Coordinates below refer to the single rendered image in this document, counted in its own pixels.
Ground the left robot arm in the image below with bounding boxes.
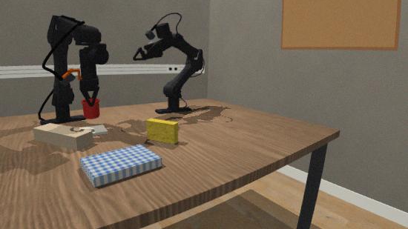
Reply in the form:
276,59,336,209
155,23,203,114

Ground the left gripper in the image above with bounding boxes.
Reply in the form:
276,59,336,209
133,31,165,61

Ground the red cup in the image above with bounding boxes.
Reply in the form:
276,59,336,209
81,99,99,119

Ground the yellow sponge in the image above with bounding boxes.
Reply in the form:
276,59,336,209
147,119,178,145

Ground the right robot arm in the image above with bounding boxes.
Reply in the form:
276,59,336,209
40,15,109,125

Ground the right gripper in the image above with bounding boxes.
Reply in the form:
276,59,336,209
62,64,99,107

